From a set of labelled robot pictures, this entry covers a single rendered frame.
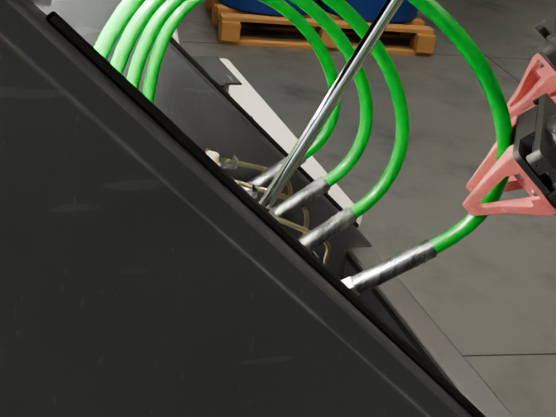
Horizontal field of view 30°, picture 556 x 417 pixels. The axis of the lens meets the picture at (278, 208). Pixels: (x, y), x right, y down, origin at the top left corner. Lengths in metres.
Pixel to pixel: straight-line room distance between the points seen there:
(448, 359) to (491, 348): 1.94
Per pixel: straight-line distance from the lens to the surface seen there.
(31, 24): 0.50
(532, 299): 3.45
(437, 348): 1.21
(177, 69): 1.23
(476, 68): 0.88
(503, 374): 3.02
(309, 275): 0.59
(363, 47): 0.58
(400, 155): 1.09
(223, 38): 5.66
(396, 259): 0.94
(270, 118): 1.74
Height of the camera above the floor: 1.57
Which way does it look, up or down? 25 degrees down
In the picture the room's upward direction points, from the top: 7 degrees clockwise
